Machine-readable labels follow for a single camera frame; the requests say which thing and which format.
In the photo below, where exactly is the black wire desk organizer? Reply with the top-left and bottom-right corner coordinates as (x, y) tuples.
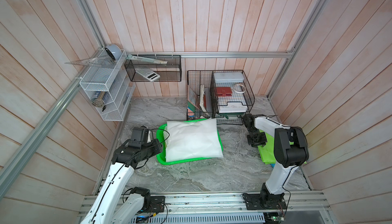
(186, 70), (255, 125)

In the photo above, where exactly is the clear plastic triangle ruler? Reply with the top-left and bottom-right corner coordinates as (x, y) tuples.
(66, 56), (116, 69)

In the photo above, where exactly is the light green raincoat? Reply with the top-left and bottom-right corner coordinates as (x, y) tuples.
(257, 127), (309, 168)

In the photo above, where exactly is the white wire mesh shelf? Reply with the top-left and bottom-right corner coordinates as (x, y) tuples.
(80, 51), (135, 122)

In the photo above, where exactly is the white plastic pencil case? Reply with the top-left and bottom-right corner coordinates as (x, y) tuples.
(213, 72), (244, 83)

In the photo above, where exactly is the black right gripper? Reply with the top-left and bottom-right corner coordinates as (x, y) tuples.
(246, 129), (265, 146)

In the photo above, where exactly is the white raincoat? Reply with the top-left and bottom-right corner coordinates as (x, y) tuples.
(163, 118), (224, 163)

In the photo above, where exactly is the grey tape roll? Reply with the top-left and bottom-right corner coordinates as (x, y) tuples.
(105, 44), (122, 61)

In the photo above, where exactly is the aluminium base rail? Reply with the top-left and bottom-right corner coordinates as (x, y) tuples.
(78, 190), (331, 224)

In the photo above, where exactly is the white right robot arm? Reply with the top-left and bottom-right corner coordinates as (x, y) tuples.
(242, 114), (309, 211)

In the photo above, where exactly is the white calculator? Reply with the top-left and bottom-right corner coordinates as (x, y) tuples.
(135, 69), (160, 82)

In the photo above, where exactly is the red wallet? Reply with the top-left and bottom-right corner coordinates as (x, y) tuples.
(215, 86), (232, 96)

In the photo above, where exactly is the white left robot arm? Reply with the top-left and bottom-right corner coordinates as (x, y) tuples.
(82, 126), (167, 224)

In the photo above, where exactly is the black wire wall basket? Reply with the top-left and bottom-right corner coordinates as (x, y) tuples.
(124, 54), (182, 82)

